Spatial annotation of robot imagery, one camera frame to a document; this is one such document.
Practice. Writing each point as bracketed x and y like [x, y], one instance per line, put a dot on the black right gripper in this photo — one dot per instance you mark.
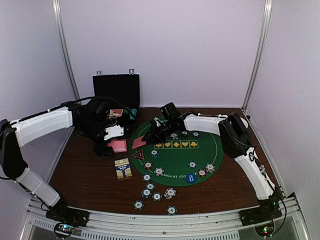
[155, 134]

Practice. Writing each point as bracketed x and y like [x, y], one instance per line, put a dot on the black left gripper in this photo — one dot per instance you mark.
[101, 149]

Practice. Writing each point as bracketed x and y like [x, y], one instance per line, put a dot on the red-backed card deck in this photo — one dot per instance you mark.
[118, 145]

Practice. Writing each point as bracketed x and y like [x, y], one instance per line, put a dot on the dealt red card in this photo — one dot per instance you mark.
[138, 142]

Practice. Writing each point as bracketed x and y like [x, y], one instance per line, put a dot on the blue tan chips mat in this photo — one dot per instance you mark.
[173, 136]
[159, 171]

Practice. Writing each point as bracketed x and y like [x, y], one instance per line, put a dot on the green blue chip mat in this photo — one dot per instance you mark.
[195, 134]

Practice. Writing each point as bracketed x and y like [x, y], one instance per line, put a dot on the blue small blind button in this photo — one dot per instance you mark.
[191, 178]

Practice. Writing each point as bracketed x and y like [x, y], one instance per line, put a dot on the blue tan chip stack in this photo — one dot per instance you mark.
[170, 193]

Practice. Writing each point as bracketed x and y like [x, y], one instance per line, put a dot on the blue tan chips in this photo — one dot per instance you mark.
[210, 168]

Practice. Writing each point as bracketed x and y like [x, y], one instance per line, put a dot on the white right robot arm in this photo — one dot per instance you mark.
[236, 144]

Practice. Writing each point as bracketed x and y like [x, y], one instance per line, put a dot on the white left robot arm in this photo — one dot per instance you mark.
[16, 134]

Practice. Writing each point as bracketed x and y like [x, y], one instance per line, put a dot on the black red triangle all-in button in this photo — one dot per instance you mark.
[139, 155]

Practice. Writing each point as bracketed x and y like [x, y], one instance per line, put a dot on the gold card deck box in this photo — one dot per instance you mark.
[122, 168]

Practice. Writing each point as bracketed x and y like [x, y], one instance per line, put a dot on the teal chip row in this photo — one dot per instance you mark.
[133, 114]

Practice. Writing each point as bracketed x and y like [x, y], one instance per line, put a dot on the boxed card deck in case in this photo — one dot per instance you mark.
[116, 113]

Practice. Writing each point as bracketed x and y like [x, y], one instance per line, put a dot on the green round poker mat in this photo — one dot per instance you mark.
[175, 155]

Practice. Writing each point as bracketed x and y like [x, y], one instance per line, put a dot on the black poker set case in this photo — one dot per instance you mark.
[123, 91]

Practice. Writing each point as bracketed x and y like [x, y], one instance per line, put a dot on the white patterned teacup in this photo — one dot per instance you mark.
[245, 123]

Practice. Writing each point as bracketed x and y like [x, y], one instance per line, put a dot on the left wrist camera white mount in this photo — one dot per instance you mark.
[113, 132]

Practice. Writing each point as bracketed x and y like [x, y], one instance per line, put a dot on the aluminium front rail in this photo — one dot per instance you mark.
[224, 225]

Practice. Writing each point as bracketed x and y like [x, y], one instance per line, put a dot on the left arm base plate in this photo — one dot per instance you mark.
[73, 217]

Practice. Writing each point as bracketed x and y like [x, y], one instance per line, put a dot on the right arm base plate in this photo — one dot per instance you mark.
[256, 215]

